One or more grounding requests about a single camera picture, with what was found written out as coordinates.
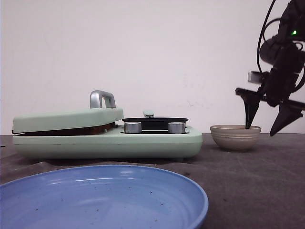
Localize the black frying pan green handle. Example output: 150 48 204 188
122 116 188 130

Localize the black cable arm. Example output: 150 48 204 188
256 0 283 73

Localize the white bread slice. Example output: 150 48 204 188
19 122 116 136

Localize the silver control knob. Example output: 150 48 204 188
168 122 185 134
124 122 142 134

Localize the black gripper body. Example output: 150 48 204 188
235 45 305 111

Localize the mint green sandwich maker lid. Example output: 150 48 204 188
12 90 123 135

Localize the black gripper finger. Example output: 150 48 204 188
270 101 304 136
241 94 261 129

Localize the mint green breakfast maker base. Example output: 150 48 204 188
12 125 203 159

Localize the blue round plate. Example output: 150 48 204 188
0 165 209 229

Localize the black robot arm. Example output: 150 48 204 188
235 0 305 136

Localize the beige ribbed ceramic bowl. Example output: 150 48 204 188
210 125 261 151

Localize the silver right control knob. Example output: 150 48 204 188
168 122 185 134

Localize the silver left control knob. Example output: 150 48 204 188
124 122 142 134

